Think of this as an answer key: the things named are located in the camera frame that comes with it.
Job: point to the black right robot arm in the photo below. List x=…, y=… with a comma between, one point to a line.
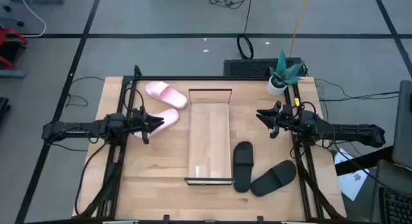
x=347, y=132

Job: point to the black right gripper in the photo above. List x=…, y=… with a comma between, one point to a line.
x=289, y=119

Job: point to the black aluminium rig frame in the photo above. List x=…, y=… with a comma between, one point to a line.
x=193, y=78

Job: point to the white paper sheet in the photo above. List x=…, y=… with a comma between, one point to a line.
x=352, y=182

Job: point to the red cart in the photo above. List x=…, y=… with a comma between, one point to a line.
x=9, y=34

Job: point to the black slide sandal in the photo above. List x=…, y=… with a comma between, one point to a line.
x=273, y=179
x=243, y=167

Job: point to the pink slide sandal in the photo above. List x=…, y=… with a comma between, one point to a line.
x=169, y=116
x=167, y=95

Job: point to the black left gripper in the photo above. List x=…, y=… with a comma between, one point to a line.
x=138, y=121

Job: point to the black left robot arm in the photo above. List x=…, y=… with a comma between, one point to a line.
x=80, y=127

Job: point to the potted plant in white pot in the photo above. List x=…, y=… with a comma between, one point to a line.
x=277, y=87

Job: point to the grey laptop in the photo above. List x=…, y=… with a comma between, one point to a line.
x=404, y=127

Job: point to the wooden shelf with black frame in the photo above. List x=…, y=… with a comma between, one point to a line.
x=209, y=140

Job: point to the black vented box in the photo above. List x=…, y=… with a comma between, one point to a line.
x=248, y=68

